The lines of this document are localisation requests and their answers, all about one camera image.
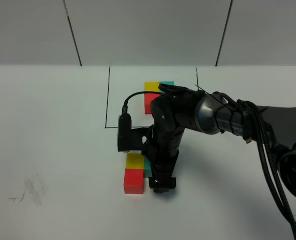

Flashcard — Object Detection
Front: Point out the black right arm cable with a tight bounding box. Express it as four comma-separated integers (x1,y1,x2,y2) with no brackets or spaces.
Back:
158,83,296,240

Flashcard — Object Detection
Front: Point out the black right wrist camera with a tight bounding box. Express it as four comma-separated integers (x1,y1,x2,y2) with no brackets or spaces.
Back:
117,113,132,152

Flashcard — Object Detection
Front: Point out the template red cube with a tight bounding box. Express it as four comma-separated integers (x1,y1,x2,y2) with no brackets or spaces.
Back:
144,93,160,115

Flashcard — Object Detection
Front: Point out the template yellow cube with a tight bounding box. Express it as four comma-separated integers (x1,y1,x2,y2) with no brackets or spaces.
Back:
144,81,160,94

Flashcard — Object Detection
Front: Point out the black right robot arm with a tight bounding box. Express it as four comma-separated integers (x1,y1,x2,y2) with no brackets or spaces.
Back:
117,83,296,209

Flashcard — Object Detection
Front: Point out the template teal cube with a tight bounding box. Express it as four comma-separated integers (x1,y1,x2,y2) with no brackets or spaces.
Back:
159,81,174,85

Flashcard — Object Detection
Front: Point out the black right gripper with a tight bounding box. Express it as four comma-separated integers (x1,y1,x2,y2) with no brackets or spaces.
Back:
131,124,179,193

